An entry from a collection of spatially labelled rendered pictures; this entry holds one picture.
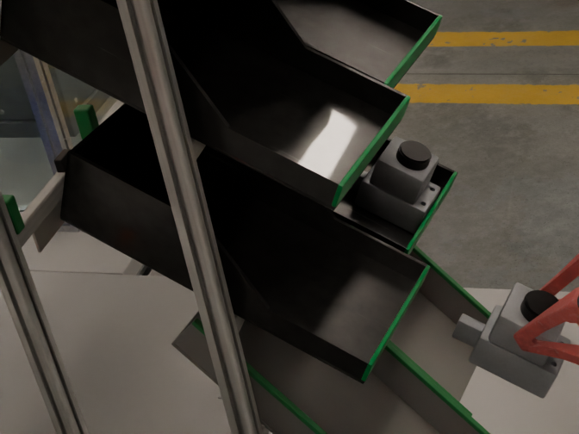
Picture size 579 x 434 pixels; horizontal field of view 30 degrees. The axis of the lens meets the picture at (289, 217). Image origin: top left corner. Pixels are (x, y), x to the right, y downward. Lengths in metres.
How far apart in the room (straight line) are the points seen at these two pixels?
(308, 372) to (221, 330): 0.17
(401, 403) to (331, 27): 0.35
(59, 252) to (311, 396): 0.83
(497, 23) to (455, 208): 1.31
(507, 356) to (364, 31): 0.31
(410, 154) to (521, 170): 2.41
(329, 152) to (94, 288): 0.88
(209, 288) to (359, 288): 0.15
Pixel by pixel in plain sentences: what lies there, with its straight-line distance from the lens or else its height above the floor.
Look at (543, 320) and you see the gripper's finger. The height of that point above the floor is 1.25.
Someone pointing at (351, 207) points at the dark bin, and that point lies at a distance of 0.99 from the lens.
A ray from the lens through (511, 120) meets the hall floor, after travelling 3.64.
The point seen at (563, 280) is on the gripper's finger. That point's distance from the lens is 0.84.
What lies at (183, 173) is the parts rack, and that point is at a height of 1.38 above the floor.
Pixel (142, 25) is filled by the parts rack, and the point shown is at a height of 1.49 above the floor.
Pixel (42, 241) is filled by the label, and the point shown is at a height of 1.27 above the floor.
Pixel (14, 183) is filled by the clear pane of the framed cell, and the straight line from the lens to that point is 1.78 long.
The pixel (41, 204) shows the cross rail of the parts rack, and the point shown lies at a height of 1.31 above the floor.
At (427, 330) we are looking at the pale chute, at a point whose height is 1.04.
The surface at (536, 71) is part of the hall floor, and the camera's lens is 3.94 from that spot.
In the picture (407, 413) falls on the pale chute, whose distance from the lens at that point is 1.03.
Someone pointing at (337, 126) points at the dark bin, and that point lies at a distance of 0.81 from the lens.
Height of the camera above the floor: 1.75
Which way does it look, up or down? 32 degrees down
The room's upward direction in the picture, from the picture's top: 11 degrees counter-clockwise
